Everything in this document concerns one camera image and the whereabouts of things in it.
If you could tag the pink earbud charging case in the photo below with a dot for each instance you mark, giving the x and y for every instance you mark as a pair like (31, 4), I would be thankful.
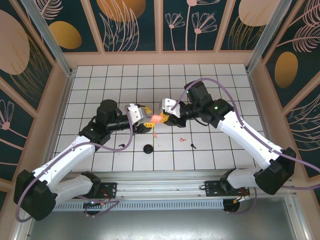
(157, 118)

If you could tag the black round charging case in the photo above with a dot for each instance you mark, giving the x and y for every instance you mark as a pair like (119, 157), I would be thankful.
(148, 148)

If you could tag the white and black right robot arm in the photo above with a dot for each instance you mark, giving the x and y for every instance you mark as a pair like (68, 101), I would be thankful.
(250, 140)

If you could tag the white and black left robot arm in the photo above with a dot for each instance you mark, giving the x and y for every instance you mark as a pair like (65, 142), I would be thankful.
(72, 155)

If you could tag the grey metal sheet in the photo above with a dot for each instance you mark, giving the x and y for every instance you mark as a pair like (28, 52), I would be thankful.
(160, 225)

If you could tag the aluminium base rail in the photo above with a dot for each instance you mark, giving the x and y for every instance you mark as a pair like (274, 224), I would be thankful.
(160, 185)

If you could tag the aluminium frame post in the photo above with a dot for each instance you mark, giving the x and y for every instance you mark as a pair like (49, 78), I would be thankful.
(268, 27)
(47, 32)

